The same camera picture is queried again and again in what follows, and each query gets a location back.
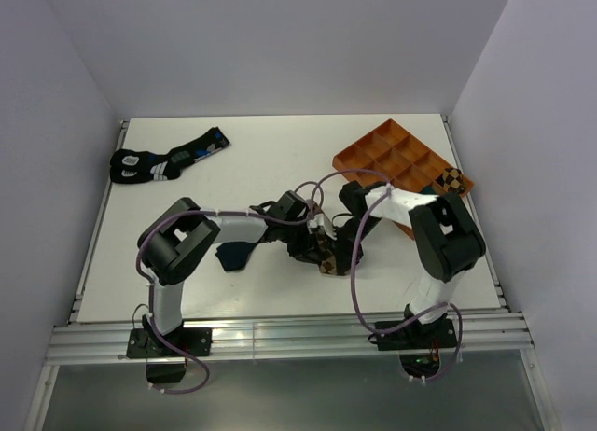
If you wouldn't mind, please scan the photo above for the brown argyle sock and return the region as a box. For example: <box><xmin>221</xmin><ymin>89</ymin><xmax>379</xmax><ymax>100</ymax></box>
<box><xmin>317</xmin><ymin>235</ymin><xmax>345</xmax><ymax>276</ymax></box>

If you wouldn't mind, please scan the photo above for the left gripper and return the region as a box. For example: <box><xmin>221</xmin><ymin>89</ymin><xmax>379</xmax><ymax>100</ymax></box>
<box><xmin>279</xmin><ymin>217</ymin><xmax>324</xmax><ymax>265</ymax></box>

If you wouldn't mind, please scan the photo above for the rolled argyle sock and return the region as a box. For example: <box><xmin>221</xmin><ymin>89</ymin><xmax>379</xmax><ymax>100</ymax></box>
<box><xmin>437</xmin><ymin>167</ymin><xmax>466</xmax><ymax>194</ymax></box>

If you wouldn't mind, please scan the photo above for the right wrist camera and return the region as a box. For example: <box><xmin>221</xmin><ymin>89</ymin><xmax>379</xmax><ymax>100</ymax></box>
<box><xmin>307</xmin><ymin>211</ymin><xmax>336</xmax><ymax>240</ymax></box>

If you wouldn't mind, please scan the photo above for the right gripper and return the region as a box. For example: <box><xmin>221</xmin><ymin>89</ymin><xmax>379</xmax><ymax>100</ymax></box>
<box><xmin>326</xmin><ymin>215</ymin><xmax>382</xmax><ymax>275</ymax></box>

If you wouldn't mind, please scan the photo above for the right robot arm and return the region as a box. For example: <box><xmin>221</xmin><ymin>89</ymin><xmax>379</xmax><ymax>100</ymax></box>
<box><xmin>333</xmin><ymin>181</ymin><xmax>486</xmax><ymax>347</ymax></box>

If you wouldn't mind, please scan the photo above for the aluminium rail frame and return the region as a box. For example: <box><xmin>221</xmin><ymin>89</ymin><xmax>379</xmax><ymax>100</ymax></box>
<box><xmin>25</xmin><ymin>114</ymin><xmax>561</xmax><ymax>430</ymax></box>

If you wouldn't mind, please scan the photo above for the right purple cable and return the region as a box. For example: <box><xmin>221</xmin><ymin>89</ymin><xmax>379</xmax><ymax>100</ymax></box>
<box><xmin>312</xmin><ymin>168</ymin><xmax>464</xmax><ymax>382</ymax></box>

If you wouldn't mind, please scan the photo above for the black sport sock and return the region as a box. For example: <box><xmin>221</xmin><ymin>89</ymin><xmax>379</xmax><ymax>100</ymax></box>
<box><xmin>109</xmin><ymin>127</ymin><xmax>230</xmax><ymax>185</ymax></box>

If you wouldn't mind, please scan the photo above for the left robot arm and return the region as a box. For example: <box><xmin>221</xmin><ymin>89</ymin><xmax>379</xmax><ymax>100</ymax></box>
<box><xmin>135</xmin><ymin>190</ymin><xmax>314</xmax><ymax>355</ymax></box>

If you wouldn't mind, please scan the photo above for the orange compartment tray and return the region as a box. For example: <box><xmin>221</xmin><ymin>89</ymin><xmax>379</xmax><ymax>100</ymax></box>
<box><xmin>332</xmin><ymin>118</ymin><xmax>476</xmax><ymax>241</ymax></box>

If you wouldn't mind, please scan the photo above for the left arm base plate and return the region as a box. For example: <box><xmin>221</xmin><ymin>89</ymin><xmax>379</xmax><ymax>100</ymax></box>
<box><xmin>126</xmin><ymin>327</ymin><xmax>212</xmax><ymax>359</ymax></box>

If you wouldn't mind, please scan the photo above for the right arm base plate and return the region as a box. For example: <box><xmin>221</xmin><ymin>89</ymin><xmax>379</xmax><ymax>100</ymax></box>
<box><xmin>368</xmin><ymin>318</ymin><xmax>457</xmax><ymax>351</ymax></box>

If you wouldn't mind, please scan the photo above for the dark navy sock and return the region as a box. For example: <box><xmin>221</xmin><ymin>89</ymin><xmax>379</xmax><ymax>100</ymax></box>
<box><xmin>215</xmin><ymin>242</ymin><xmax>257</xmax><ymax>272</ymax></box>

